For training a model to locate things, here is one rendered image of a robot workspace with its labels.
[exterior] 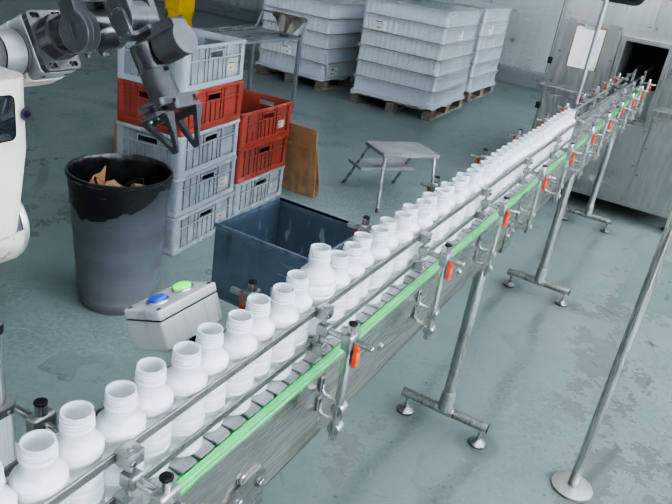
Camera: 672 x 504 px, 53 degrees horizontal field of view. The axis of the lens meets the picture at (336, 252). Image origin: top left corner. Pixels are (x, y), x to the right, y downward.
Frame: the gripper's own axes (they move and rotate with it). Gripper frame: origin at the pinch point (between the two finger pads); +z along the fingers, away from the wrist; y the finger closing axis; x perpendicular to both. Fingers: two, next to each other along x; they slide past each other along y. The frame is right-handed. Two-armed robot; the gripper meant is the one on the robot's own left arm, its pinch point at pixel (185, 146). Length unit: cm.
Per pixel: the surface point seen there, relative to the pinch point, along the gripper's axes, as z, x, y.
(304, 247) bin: 38, 30, 69
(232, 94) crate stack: -28, 139, 219
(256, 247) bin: 29, 23, 39
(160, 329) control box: 25.9, -5.3, -28.3
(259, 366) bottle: 36.8, -16.4, -22.9
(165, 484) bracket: 36, -25, -54
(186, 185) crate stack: 10, 160, 178
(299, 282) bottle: 28.0, -21.0, -11.1
